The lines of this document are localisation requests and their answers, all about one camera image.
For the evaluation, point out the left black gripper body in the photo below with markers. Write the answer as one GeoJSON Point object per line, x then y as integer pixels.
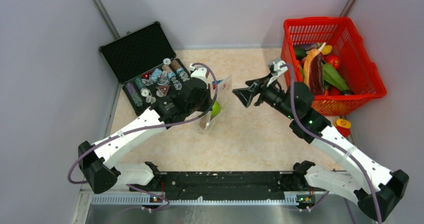
{"type": "Point", "coordinates": [204, 105]}

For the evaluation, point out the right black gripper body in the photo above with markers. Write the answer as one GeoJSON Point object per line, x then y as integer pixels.
{"type": "Point", "coordinates": [274, 97]}

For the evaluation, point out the clear zip top bag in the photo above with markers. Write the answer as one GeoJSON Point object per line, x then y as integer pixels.
{"type": "Point", "coordinates": [206, 123]}

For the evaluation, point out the green toy apple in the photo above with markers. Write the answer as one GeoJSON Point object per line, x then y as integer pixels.
{"type": "Point", "coordinates": [216, 109]}

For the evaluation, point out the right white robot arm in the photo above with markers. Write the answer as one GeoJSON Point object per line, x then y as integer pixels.
{"type": "Point", "coordinates": [375, 189]}

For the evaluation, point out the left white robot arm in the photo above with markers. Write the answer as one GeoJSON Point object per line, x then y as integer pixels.
{"type": "Point", "coordinates": [100, 162]}

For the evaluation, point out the red blue toy brick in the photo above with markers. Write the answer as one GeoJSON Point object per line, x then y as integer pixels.
{"type": "Point", "coordinates": [216, 83]}

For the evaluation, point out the toy ham slice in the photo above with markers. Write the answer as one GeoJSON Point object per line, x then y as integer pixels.
{"type": "Point", "coordinates": [313, 72]}

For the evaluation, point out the dark green toy vegetable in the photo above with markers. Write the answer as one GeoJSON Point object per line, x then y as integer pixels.
{"type": "Point", "coordinates": [300, 53]}

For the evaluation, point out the purple toy eggplant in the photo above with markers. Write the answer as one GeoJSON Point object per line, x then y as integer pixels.
{"type": "Point", "coordinates": [307, 46]}

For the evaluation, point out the green toy leaf vegetable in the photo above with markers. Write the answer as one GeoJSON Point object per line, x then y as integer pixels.
{"type": "Point", "coordinates": [331, 76]}

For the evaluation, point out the black poker chip case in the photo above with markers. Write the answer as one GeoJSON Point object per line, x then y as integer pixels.
{"type": "Point", "coordinates": [138, 55]}

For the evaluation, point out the yellow toy pepper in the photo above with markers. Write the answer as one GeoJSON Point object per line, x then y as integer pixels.
{"type": "Point", "coordinates": [327, 49]}

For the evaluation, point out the red toy tomato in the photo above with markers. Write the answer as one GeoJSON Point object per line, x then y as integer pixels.
{"type": "Point", "coordinates": [334, 60]}

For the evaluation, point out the red yellow emergency button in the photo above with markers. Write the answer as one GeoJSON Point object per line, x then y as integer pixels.
{"type": "Point", "coordinates": [343, 126]}

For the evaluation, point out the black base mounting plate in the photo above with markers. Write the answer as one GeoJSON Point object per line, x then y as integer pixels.
{"type": "Point", "coordinates": [224, 186]}

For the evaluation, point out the red plastic basket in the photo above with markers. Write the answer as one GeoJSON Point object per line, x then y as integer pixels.
{"type": "Point", "coordinates": [353, 79]}

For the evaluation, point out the aluminium frame rail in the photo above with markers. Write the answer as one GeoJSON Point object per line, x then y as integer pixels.
{"type": "Point", "coordinates": [121, 195]}

